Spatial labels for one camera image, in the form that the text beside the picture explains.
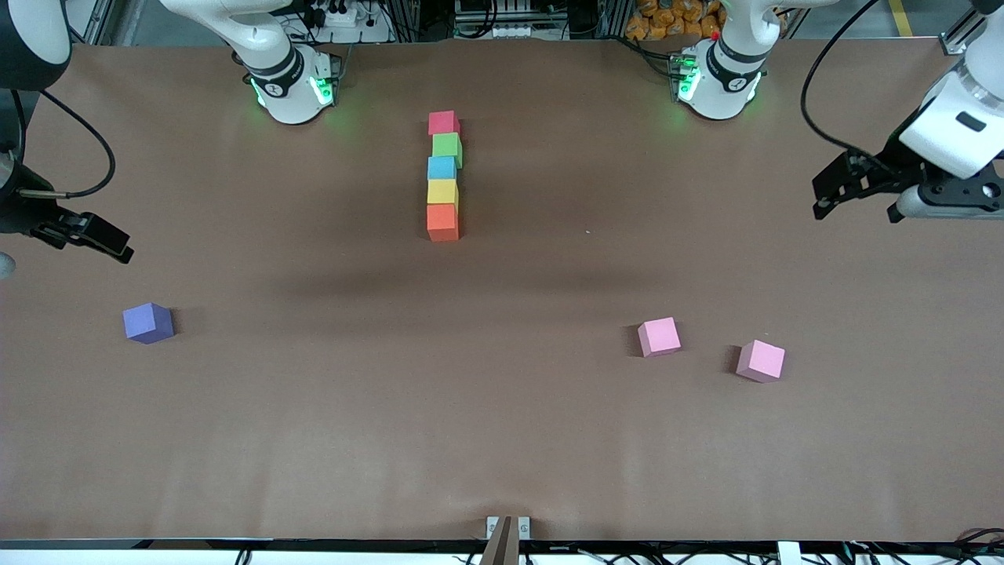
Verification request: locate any orange foam cube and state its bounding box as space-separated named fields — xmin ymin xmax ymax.
xmin=427 ymin=204 xmax=460 ymax=242

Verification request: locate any orchid pink foam cube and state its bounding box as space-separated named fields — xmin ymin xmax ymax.
xmin=736 ymin=340 xmax=786 ymax=384

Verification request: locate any purple foam cube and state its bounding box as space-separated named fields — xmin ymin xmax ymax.
xmin=122 ymin=303 xmax=175 ymax=345

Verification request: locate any orange yellow lumpy bundle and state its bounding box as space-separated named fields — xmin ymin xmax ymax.
xmin=627 ymin=0 xmax=726 ymax=42

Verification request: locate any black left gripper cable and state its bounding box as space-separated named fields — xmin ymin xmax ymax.
xmin=799 ymin=0 xmax=883 ymax=158

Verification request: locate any brown table cover mat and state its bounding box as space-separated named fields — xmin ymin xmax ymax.
xmin=0 ymin=38 xmax=1004 ymax=544

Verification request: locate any white power strip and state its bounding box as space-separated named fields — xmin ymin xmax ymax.
xmin=310 ymin=4 xmax=393 ymax=45

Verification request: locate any aluminium frame profile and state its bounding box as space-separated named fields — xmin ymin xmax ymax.
xmin=941 ymin=0 xmax=989 ymax=57
xmin=67 ymin=0 xmax=118 ymax=46

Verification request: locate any green foam cube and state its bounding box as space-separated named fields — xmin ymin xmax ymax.
xmin=432 ymin=133 xmax=464 ymax=170

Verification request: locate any brown upright bar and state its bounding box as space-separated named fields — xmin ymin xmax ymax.
xmin=479 ymin=516 xmax=521 ymax=565

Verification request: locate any grey equipment rack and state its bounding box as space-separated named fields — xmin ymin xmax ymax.
xmin=453 ymin=0 xmax=567 ymax=40

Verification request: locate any black and red cable bundle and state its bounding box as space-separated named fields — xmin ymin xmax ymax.
xmin=843 ymin=527 xmax=1004 ymax=565

